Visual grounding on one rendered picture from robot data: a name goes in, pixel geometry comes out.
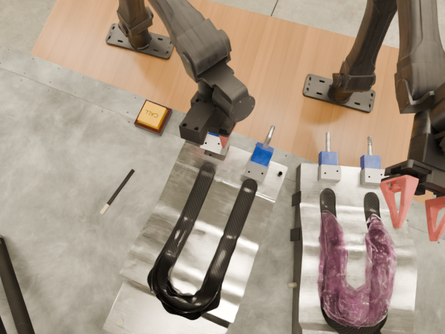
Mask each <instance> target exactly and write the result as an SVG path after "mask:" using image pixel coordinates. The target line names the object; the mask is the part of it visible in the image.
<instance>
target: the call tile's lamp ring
mask: <svg viewBox="0 0 445 334"><path fill-rule="evenodd" d="M146 101H149V100H147V99H146ZM146 101H145V102H144V105H145V103H146ZM149 102H151V103H154V102H153V101H149ZM154 104H156V105H159V106H161V107H165V106H163V105H160V104H157V103H154ZM144 105H143V106H142V109H143V107H144ZM165 108H166V109H167V110H168V112H167V114H166V116H165V118H164V121H163V123H162V125H161V127H160V129H159V131H158V130H156V129H153V128H151V127H148V126H146V125H143V124H141V123H137V122H138V117H139V115H140V113H141V111H142V109H141V110H140V112H139V114H138V116H137V118H136V120H135V122H134V124H136V125H139V126H141V127H144V128H146V129H149V130H151V131H154V132H157V133H161V131H162V129H163V127H164V124H165V122H166V120H167V118H168V116H169V114H170V112H171V110H172V109H170V108H168V107H165Z"/></svg>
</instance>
